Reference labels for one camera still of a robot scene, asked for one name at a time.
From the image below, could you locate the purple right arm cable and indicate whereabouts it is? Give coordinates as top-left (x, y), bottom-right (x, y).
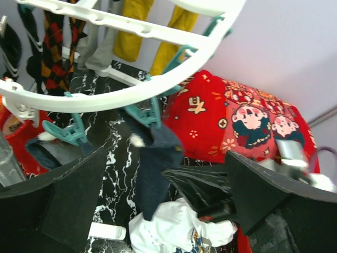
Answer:
top-left (308, 146), bottom-right (337, 174)

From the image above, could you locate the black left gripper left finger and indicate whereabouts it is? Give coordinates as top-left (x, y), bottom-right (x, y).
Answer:
top-left (1, 148), bottom-right (106, 252)

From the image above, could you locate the red sock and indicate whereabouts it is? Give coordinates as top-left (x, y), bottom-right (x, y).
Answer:
top-left (1, 105), bottom-right (47, 176)

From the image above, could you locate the grey sock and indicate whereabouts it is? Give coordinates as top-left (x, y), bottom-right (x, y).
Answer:
top-left (76, 23), bottom-right (116, 71)

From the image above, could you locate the argyle patterned sock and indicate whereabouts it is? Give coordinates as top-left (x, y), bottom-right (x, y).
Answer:
top-left (41, 11), bottom-right (86, 96)

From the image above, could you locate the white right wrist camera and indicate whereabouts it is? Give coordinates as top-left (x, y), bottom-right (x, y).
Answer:
top-left (259, 140), bottom-right (336, 193)

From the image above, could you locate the navy blue sock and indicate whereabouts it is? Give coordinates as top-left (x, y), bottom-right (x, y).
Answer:
top-left (119, 109), bottom-right (184, 221)

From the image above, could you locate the white round sock hanger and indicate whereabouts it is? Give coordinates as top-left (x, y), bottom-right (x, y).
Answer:
top-left (0, 0), bottom-right (248, 113)

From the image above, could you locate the yellow sock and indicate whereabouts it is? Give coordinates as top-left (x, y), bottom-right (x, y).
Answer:
top-left (113, 0), bottom-right (155, 63)
top-left (149, 5), bottom-right (200, 77)

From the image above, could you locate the white printed t-shirt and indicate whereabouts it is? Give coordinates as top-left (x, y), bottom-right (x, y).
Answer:
top-left (128, 198), bottom-right (237, 253)

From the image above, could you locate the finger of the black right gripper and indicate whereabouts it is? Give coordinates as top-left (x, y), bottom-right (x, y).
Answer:
top-left (162, 164), bottom-right (234, 219)

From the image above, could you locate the red cartoon print pillow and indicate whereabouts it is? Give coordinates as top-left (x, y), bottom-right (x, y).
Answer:
top-left (163, 70), bottom-right (316, 163)

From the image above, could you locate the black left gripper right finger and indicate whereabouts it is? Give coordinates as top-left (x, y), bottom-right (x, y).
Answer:
top-left (225, 151), bottom-right (336, 253)

